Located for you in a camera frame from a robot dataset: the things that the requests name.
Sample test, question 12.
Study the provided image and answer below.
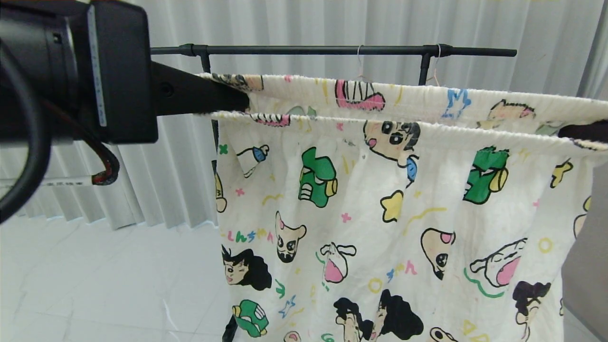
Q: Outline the white curtain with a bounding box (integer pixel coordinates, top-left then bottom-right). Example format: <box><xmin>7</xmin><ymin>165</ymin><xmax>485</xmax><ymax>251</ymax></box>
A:
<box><xmin>0</xmin><ymin>0</ymin><xmax>608</xmax><ymax>232</ymax></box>

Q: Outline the pink clothes hanger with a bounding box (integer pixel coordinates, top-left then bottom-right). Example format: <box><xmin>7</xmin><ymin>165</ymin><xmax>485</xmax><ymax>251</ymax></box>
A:
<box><xmin>354</xmin><ymin>45</ymin><xmax>372</xmax><ymax>82</ymax></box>
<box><xmin>425</xmin><ymin>44</ymin><xmax>443</xmax><ymax>87</ymax></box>

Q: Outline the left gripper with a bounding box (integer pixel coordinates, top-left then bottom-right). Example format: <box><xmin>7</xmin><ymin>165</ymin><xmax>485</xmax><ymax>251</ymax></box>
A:
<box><xmin>0</xmin><ymin>0</ymin><xmax>251</xmax><ymax>145</ymax></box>

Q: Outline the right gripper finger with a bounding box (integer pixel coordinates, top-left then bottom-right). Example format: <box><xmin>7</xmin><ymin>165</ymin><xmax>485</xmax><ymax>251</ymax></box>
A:
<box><xmin>558</xmin><ymin>121</ymin><xmax>608</xmax><ymax>143</ymax></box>

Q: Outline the black clothes rack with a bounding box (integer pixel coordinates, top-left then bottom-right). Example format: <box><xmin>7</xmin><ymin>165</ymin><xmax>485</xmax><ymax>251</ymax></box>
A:
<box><xmin>151</xmin><ymin>44</ymin><xmax>517</xmax><ymax>342</ymax></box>

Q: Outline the cream printed garment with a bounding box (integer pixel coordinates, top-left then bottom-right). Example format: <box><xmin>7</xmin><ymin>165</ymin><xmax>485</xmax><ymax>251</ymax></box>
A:
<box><xmin>197</xmin><ymin>71</ymin><xmax>608</xmax><ymax>342</ymax></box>

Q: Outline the black cable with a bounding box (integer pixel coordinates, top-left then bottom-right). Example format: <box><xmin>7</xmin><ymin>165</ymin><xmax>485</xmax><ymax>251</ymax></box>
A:
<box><xmin>0</xmin><ymin>40</ymin><xmax>53</xmax><ymax>224</ymax></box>

